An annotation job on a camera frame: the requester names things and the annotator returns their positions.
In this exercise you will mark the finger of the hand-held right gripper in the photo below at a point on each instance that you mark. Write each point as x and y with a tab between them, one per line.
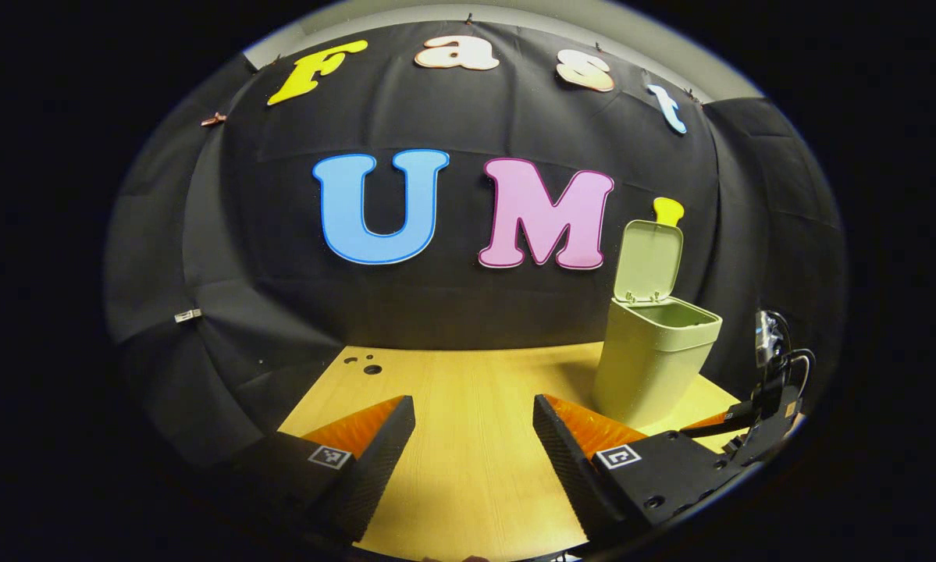
717	422

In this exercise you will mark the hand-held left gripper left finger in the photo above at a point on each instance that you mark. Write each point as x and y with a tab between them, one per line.
382	460

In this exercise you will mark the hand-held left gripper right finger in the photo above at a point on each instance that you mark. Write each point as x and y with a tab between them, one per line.
569	468

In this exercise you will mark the pale green desktop garbage bin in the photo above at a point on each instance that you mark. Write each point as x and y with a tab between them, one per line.
647	367

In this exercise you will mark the wooden desktop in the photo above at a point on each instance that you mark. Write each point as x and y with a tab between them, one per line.
468	468

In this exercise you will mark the black backdrop cloth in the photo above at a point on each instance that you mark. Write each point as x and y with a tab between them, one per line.
452	312

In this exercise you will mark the copper cloth clip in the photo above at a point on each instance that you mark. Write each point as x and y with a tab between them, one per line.
213	119

